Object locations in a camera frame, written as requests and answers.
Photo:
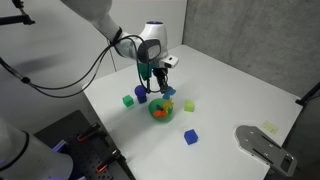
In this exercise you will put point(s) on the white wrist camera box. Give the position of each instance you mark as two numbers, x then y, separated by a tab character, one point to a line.
169	61

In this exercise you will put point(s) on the lime green block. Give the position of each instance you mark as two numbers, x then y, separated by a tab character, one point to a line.
189	106

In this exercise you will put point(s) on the black corner pole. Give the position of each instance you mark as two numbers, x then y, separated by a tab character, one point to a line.
308	94

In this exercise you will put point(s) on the yellow plush toy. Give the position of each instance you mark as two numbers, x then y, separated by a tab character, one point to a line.
168	104

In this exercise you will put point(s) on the grey metal plate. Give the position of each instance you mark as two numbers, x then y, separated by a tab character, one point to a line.
265	149

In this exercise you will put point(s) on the blue building block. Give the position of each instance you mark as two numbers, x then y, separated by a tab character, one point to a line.
191	136

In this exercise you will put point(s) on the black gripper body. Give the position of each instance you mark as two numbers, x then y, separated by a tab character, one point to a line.
159	72

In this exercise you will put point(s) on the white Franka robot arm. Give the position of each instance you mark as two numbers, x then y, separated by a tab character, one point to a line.
100	20

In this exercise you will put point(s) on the black perforated breadboard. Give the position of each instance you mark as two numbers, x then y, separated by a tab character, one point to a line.
76	146

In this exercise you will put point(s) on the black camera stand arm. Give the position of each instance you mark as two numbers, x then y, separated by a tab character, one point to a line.
16	16

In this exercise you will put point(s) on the green bowl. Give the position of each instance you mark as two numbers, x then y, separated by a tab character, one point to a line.
161	115

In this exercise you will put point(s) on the yellow sticky note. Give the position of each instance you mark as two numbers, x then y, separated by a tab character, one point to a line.
269	127

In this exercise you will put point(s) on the orange toy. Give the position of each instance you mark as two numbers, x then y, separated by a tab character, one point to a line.
160	113

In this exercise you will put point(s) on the black orange clamp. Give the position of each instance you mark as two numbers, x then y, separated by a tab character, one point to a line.
88	132
108	161

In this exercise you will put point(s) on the dark blue block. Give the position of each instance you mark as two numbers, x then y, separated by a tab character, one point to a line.
142	99

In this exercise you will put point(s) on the purple spiky ball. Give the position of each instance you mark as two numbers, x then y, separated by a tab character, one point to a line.
140	90

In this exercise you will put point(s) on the teal camera mount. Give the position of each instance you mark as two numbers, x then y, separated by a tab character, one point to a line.
145	71

